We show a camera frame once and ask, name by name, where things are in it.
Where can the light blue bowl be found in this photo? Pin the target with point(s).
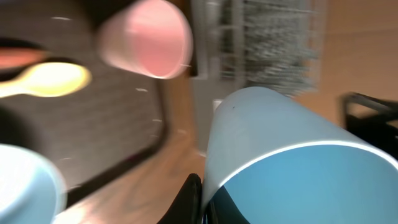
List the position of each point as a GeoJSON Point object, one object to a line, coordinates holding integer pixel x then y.
{"type": "Point", "coordinates": [33, 191]}

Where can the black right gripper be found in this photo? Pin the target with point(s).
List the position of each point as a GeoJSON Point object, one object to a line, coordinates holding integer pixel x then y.
{"type": "Point", "coordinates": [375, 129]}

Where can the light blue plastic cup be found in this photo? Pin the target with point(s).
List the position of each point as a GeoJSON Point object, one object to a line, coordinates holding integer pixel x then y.
{"type": "Point", "coordinates": [270, 160]}

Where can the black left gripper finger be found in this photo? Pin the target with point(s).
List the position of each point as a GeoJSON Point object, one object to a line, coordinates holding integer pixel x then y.
{"type": "Point", "coordinates": [185, 208]}

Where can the pink plastic cup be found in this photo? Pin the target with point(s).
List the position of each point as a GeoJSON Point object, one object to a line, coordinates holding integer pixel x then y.
{"type": "Point", "coordinates": [150, 37]}

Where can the dark brown serving tray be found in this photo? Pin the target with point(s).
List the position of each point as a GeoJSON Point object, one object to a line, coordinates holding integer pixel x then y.
{"type": "Point", "coordinates": [98, 133]}

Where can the grey dishwasher rack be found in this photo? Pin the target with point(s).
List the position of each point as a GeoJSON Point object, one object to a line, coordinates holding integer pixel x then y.
{"type": "Point", "coordinates": [241, 43]}

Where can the yellow plastic spoon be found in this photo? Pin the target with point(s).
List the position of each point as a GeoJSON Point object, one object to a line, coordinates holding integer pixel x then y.
{"type": "Point", "coordinates": [50, 79]}

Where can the orange carrot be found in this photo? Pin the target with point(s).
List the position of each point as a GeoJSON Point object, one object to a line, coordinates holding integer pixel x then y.
{"type": "Point", "coordinates": [15, 57]}

